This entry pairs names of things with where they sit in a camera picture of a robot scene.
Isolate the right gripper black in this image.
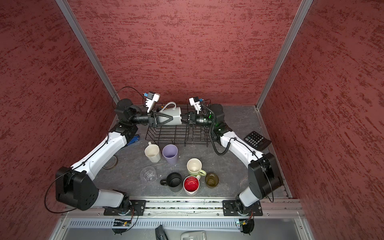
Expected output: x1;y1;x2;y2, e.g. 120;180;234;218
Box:
177;110;217;128

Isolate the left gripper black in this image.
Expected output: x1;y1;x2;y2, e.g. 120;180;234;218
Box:
130;105;175;129

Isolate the grey white mug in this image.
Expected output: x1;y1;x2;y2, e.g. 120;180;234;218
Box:
159;102;182;126

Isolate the pale green mug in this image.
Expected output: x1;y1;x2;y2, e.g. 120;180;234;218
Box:
187;158;207;176

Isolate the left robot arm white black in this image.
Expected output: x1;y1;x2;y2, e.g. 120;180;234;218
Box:
50;92;173;215

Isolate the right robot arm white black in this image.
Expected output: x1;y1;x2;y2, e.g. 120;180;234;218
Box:
181;104;283;216

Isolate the blue black tool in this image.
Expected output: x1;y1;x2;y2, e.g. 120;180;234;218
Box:
127;135;140;146

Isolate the cream white mug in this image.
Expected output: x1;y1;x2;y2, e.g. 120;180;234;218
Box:
145;142;161;163

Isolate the lilac plastic cup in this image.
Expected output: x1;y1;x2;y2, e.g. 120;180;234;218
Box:
163;144;179;165

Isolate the clear glass cup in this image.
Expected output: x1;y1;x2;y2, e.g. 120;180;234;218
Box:
140;167;158;183

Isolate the black mug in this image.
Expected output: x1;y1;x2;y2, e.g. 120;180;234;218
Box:
160;173;183;193

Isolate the red inside white mug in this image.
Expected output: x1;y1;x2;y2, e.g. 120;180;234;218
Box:
183;176;200;196

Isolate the olive green glass cup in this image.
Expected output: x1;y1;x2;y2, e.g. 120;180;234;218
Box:
205;173;219;189

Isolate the tape roll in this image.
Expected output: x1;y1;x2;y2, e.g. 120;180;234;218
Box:
103;156;118;171

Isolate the black calculator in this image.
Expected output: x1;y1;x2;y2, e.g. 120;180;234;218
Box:
244;131;271;152

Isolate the black object at bottom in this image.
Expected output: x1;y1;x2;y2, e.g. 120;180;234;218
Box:
155;225;168;240

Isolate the grey device at bottom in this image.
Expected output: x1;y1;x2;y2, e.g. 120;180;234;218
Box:
181;231;207;240

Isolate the black wire dish rack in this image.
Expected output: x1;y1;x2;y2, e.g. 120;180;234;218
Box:
145;104;213;147

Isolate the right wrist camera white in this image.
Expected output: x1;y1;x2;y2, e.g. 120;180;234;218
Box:
189;97;204;114

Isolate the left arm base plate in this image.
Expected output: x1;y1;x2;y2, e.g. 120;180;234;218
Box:
104;200;147;217

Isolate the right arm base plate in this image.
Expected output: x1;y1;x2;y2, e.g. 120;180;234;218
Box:
222;200;263;217

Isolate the aluminium rail frame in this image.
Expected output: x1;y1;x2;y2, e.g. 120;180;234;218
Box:
50;198;314;240

